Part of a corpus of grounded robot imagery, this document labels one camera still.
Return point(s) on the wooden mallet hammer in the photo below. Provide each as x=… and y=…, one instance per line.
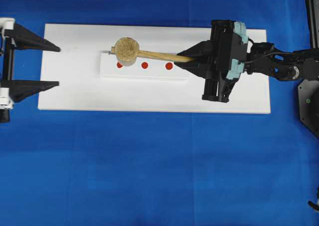
x=127, y=50

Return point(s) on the black aluminium frame post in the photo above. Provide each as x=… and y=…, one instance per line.
x=312, y=7

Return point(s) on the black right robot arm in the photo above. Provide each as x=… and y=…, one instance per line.
x=264, y=58

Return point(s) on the blue table cloth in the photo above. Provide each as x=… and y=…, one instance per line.
x=161, y=169

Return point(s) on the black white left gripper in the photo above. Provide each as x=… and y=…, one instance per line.
x=14, y=34

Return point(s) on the white foam board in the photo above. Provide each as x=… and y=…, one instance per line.
x=77, y=68

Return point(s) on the white raised foam block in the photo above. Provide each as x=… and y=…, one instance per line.
x=142, y=69

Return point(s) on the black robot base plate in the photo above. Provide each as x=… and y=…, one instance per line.
x=308, y=96

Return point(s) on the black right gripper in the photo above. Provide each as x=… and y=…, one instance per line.
x=217, y=53

